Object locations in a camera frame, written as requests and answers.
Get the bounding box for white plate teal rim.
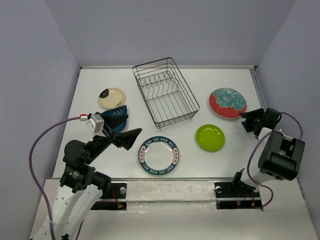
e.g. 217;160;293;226
137;136;180;176

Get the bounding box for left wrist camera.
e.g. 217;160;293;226
85;113;105;137

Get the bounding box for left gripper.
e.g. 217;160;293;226
85;111;143;163

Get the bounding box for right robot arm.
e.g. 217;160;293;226
230;107;306;196

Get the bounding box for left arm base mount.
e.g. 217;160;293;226
91;181;127;211

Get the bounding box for dark blue plate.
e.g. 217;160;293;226
101;105;128;133

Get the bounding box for black wire dish rack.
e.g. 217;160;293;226
132;57;200;129

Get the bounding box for lime green plate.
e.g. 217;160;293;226
195;124;226;152

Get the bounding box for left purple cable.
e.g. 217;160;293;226
29;114;91;240

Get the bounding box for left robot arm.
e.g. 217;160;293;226
28;112;142;240

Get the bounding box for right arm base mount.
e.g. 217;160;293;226
213;181;263;210

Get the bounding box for red teal floral plate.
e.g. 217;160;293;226
209;87;247;120

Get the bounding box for cream plate black patch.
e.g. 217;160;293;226
98;87;126;110

